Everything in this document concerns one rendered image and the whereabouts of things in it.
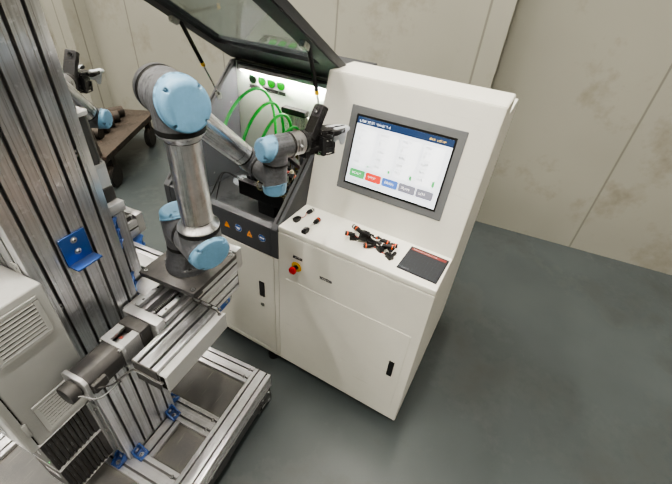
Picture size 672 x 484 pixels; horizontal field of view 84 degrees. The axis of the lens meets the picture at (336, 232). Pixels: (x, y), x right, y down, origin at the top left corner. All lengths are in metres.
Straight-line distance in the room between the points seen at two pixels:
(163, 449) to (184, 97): 1.47
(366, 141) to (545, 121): 2.10
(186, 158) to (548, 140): 2.96
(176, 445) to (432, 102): 1.73
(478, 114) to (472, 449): 1.60
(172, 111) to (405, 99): 0.90
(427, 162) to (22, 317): 1.30
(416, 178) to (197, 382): 1.40
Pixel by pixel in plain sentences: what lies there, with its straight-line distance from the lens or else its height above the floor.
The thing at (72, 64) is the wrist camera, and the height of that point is 1.50.
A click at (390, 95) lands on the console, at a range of 1.53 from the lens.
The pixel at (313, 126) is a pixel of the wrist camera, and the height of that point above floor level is 1.48.
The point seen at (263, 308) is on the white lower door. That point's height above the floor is 0.41.
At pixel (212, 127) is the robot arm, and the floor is 1.50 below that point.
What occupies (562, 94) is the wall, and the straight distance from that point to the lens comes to 3.39.
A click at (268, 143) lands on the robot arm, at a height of 1.47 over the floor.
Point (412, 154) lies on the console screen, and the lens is 1.50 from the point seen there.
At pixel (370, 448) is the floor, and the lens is 2.11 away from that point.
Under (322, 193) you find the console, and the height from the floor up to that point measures 1.05.
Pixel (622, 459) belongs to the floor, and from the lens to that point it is 2.62.
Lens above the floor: 1.91
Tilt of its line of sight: 36 degrees down
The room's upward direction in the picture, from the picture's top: 5 degrees clockwise
